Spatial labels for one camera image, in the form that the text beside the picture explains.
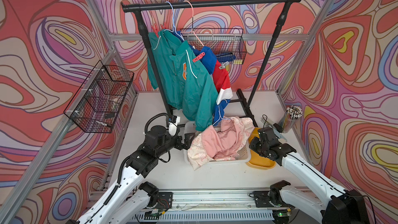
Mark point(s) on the cup of coloured pencils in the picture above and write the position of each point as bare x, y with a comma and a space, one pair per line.
292, 115

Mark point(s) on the green jacket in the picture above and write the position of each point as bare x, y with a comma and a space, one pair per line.
187, 84

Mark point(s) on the black wire basket left wall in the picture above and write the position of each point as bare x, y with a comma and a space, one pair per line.
98, 102

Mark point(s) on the white grey clothespin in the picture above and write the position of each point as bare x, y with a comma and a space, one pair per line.
224, 65

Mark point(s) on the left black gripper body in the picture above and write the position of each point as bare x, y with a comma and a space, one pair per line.
179, 145

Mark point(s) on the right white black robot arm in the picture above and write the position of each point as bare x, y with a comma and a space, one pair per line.
332, 203

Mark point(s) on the blue hanger of green jacket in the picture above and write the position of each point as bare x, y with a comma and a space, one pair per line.
173, 30

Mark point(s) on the pink printed jacket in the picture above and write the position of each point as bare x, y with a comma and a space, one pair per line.
220, 144

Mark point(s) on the black wire basket back wall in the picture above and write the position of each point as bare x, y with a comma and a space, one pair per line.
219, 40

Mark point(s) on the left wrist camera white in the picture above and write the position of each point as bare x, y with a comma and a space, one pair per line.
173, 125

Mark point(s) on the white perforated plastic basket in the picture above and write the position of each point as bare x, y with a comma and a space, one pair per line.
242, 156

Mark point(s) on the yellow plastic tray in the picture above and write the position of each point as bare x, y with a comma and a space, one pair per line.
256, 161

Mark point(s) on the grey stapler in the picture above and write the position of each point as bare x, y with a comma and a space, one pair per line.
278, 134

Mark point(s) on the blue brush in basket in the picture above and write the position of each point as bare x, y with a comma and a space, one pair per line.
226, 57

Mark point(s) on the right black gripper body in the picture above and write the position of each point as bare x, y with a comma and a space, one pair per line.
260, 148

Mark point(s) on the black wire basket wall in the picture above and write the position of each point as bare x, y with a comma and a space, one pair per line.
219, 40
98, 102

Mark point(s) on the blue red white jacket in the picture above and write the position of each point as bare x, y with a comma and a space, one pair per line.
221, 80

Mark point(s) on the black clothes rack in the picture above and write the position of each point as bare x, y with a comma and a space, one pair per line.
137, 9

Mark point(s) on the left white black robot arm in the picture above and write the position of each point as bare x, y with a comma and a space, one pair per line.
129, 194

